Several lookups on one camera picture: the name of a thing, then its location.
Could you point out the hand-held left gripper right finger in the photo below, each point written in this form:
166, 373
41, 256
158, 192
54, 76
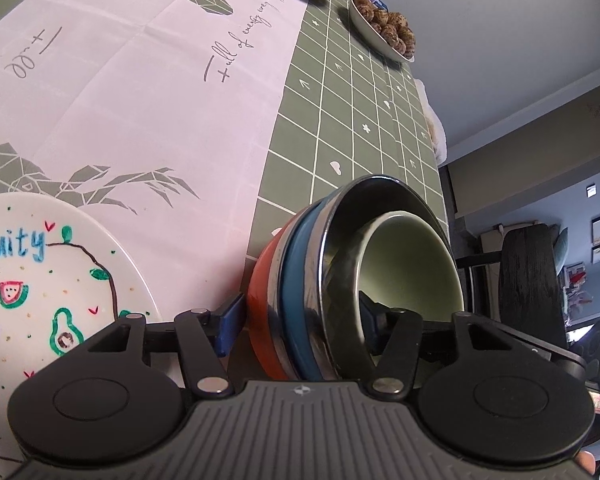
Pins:
372, 325

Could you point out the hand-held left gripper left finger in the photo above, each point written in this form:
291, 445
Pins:
230, 325

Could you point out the orange steel-lined bowl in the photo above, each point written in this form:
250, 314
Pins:
262, 310

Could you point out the green ceramic bowl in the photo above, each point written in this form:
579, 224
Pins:
410, 260

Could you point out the blue steel-lined bowl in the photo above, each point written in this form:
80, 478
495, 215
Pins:
300, 280

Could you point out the white fruit-print plate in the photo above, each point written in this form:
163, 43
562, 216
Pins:
45, 310

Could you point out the black chair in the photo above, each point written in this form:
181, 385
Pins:
530, 280

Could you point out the green checked tablecloth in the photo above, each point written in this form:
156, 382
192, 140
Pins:
355, 125

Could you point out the white cloth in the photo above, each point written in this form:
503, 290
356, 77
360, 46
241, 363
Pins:
435, 130

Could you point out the white printed table runner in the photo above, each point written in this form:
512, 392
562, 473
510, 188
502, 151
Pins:
155, 85

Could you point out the white dish of taro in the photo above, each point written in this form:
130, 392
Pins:
385, 30

